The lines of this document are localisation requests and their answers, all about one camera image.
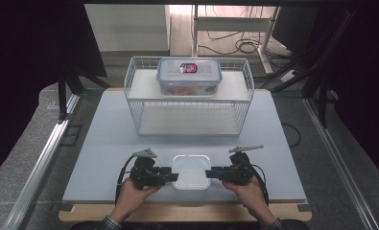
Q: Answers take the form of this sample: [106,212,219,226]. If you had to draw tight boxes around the white wire rack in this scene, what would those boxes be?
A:
[123,56,255,138]

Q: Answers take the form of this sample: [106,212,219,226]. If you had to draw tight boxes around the black looped floor cable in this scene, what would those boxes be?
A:
[280,122,302,149]

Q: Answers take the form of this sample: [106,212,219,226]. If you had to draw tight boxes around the white desk frame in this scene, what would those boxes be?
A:
[191,4,281,75]

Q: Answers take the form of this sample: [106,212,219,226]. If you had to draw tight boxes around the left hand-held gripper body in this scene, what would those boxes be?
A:
[129,148,162,190]

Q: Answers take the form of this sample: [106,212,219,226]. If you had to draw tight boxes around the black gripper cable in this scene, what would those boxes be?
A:
[249,163,271,206]
[114,154,137,206]

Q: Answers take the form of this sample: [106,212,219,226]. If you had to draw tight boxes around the dark curtain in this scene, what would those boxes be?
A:
[314,0,379,188]
[0,0,108,187]

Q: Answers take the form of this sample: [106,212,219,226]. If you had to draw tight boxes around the clear container with blue lid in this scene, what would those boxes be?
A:
[155,57,224,97]

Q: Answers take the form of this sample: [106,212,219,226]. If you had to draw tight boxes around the orange food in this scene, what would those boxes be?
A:
[162,86,217,97]

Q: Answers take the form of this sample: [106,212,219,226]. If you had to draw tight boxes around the person's right hand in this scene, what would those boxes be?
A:
[222,176,276,227]

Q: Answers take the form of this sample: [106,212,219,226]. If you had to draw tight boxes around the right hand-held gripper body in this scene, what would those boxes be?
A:
[227,145,265,187]

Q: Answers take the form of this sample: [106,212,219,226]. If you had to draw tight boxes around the tangled black floor cables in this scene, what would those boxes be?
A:
[198,5,292,58]

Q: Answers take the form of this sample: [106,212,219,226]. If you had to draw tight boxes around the black metal stand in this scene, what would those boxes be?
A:
[57,63,112,125]
[269,9,355,129]

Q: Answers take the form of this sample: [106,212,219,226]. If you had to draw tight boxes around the person's left hand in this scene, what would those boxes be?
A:
[112,178,163,222]

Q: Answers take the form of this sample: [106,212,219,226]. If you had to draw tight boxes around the aluminium rail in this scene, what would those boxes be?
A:
[303,97,379,230]
[0,93,82,230]

